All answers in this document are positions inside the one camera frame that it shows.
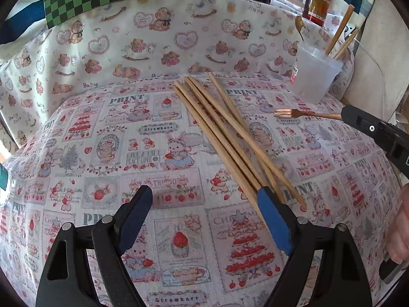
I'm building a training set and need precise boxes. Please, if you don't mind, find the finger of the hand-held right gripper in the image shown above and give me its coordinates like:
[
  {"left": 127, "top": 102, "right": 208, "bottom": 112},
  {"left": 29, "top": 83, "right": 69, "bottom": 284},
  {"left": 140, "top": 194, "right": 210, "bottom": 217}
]
[{"left": 341, "top": 105, "right": 389, "bottom": 146}]

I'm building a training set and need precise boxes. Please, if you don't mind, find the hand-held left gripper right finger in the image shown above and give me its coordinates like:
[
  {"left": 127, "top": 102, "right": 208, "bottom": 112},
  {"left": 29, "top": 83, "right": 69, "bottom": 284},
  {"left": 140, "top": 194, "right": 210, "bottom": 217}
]
[{"left": 257, "top": 186, "right": 373, "bottom": 307}]

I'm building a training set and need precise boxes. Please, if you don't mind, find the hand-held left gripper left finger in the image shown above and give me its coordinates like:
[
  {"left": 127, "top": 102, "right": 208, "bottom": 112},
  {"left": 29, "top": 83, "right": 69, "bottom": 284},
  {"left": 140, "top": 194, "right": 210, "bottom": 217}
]
[{"left": 36, "top": 185, "right": 154, "bottom": 307}]

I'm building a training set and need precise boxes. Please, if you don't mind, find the translucent plastic cup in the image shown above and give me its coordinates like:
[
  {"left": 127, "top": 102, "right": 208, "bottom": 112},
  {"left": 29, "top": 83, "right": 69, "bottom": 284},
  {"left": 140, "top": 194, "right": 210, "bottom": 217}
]
[{"left": 290, "top": 43, "right": 344, "bottom": 104}]

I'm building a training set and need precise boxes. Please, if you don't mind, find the copper fork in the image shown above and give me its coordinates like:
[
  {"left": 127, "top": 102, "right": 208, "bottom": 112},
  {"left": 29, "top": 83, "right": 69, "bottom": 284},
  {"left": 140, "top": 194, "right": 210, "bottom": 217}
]
[{"left": 274, "top": 109, "right": 344, "bottom": 121}]

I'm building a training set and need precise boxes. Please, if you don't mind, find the gold spoon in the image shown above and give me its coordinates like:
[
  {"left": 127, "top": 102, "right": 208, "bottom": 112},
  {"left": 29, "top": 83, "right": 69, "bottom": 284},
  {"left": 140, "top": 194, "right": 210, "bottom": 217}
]
[{"left": 294, "top": 16, "right": 305, "bottom": 43}]

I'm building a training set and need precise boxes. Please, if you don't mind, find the person's right hand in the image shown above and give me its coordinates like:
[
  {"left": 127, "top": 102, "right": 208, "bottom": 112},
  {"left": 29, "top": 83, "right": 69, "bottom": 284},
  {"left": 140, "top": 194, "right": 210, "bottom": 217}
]
[{"left": 385, "top": 183, "right": 409, "bottom": 263}]

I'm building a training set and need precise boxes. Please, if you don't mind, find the white board with cartoon sticker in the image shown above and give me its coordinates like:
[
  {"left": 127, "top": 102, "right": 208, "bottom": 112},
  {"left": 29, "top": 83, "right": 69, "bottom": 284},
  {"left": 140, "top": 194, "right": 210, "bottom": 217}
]
[{"left": 345, "top": 0, "right": 409, "bottom": 125}]

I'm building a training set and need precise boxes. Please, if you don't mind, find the strawberry print tablecloth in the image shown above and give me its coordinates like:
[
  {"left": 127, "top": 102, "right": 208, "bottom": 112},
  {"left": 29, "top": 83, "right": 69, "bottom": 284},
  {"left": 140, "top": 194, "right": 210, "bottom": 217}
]
[{"left": 0, "top": 73, "right": 406, "bottom": 307}]

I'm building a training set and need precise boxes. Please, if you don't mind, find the red cap sauce bottle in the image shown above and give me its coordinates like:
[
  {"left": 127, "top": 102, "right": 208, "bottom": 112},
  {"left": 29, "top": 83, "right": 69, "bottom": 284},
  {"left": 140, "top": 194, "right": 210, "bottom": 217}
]
[{"left": 302, "top": 0, "right": 331, "bottom": 28}]

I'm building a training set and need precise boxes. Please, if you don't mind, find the clear spray bottle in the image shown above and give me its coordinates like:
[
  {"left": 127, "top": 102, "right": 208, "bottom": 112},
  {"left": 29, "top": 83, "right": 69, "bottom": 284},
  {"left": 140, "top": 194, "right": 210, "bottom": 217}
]
[{"left": 0, "top": 161, "right": 13, "bottom": 207}]

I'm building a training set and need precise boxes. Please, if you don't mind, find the bear print cloth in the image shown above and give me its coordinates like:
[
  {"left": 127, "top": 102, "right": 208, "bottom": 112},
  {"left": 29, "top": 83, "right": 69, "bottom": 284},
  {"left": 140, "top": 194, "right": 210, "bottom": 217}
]
[{"left": 0, "top": 0, "right": 355, "bottom": 154}]

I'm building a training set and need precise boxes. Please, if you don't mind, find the white cable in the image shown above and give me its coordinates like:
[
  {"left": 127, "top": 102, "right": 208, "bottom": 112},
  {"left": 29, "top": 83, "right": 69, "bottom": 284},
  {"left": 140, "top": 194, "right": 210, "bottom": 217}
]
[{"left": 354, "top": 38, "right": 389, "bottom": 120}]

